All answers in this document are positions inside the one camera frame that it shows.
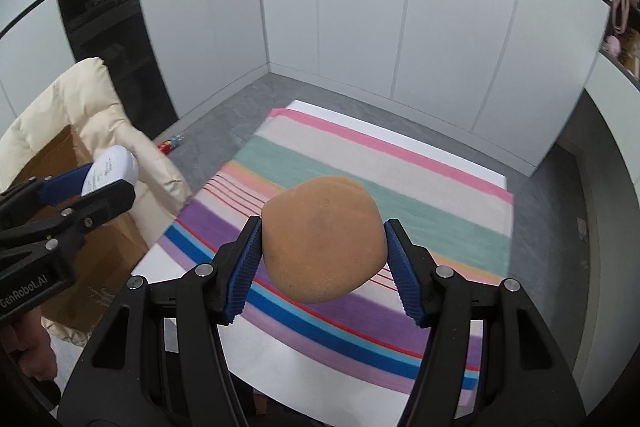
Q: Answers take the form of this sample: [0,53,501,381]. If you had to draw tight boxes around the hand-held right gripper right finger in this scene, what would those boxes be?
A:
[382,219,587,427]

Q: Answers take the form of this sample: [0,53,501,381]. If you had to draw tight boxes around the tan round makeup puff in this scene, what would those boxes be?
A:
[261,176,388,304]

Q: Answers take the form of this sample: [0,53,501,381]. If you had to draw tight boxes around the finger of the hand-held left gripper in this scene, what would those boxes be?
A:
[0,162,97,209]
[0,179,137,260]

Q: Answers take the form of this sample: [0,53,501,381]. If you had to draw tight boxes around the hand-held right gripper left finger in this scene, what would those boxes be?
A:
[57,215,264,427]

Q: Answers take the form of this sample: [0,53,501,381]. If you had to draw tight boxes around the cream puffer jacket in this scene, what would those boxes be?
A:
[0,57,193,348]

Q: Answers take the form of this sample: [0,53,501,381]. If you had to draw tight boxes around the black cabinet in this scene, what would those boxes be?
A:
[50,0,178,140]

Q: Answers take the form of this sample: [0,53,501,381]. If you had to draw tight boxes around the white round jar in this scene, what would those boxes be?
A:
[81,145,138,196]

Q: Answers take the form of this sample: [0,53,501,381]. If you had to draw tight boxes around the brown cardboard box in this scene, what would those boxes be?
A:
[10,124,151,335]

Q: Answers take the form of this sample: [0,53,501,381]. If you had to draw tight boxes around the striped colourful mat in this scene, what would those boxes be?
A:
[135,101,515,410]

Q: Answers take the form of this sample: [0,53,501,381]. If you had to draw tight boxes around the person's left hand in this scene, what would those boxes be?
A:
[14,311,57,377]

